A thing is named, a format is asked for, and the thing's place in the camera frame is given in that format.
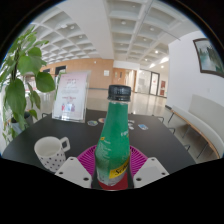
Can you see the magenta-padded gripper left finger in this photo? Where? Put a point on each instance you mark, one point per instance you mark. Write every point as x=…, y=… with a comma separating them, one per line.
x=71, y=170

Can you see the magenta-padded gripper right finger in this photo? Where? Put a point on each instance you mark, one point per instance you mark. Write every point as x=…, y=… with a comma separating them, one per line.
x=151, y=170

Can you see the green plastic drink bottle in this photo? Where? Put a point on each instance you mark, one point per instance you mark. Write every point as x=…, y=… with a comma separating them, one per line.
x=113, y=140

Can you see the white dotted mug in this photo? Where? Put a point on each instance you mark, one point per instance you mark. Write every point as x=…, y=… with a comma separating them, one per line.
x=50, y=155

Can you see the flat round red coaster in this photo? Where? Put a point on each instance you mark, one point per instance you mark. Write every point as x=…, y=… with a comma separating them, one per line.
x=116, y=185

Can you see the blue sticker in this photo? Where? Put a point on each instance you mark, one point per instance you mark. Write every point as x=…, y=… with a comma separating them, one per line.
x=143, y=127

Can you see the round green sticker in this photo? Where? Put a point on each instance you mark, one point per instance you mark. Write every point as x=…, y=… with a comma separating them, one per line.
x=92, y=123

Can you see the black metal chairs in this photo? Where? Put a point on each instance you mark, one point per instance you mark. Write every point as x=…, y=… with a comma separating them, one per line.
x=160, y=117

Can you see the round multicoloured sticker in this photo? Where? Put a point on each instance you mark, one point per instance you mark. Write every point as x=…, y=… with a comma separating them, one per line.
x=101, y=120

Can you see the long white bench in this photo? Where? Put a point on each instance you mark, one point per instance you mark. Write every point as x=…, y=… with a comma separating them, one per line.
x=203, y=121

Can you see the clear acrylic sign stand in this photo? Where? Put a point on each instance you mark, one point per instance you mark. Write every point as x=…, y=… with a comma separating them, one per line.
x=70, y=96

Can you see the dark-framed glass door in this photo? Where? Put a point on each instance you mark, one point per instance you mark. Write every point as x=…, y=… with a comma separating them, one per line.
x=154, y=83

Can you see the green leafy potted plant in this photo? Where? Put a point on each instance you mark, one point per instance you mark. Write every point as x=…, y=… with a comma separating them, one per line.
x=20, y=73

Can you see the ceiling lights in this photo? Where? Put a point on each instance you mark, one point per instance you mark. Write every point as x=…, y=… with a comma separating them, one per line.
x=156, y=51

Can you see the framed landscape painting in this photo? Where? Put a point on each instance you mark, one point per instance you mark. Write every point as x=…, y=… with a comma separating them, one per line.
x=210, y=56

